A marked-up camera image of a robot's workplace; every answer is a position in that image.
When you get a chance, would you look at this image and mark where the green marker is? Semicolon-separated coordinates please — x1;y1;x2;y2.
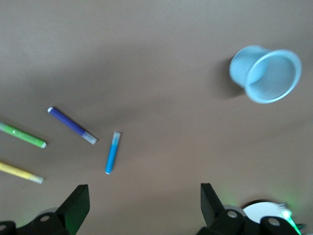
0;121;47;149

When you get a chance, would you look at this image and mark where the purple marker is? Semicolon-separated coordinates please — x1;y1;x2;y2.
47;106;98;145

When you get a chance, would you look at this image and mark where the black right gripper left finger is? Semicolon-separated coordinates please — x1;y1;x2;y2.
18;184;90;235

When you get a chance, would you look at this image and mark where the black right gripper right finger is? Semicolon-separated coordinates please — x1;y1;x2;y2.
197;183;246;235

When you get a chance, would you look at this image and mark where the blue marker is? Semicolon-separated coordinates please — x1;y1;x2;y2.
105;131;121;175

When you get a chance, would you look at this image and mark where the light blue mesh cup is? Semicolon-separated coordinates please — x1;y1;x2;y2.
229;45;303;105

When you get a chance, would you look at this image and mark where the brown table mat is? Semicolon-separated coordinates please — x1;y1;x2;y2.
0;0;313;235

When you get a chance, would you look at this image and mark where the yellow marker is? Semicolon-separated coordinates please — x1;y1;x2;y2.
0;161;45;184

